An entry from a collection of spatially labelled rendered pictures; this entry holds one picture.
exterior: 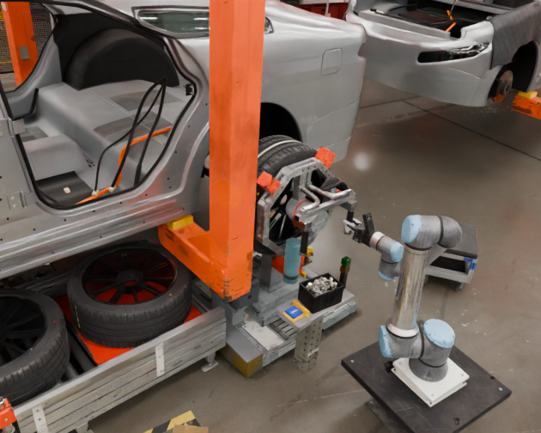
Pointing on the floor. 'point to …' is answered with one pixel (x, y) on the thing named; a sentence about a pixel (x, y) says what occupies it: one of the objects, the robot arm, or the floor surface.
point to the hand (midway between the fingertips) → (346, 219)
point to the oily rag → (33, 272)
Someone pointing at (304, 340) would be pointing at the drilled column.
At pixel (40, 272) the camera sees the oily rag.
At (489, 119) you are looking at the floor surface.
